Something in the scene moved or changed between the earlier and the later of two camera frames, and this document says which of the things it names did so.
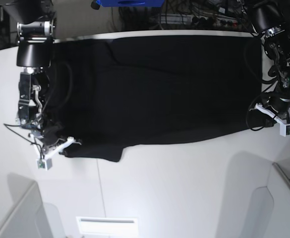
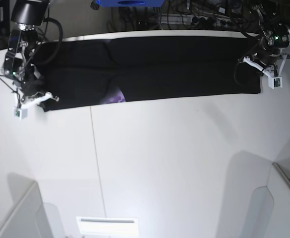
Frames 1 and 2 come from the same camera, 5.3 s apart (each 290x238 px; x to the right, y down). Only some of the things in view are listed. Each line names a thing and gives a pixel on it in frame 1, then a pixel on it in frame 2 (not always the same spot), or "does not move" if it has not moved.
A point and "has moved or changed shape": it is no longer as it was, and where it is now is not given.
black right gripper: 279,103 -> 264,55
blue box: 120,3 does not move
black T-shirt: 111,92 has moved or changed shape
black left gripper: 51,131 -> 32,85
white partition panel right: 278,210 does not move
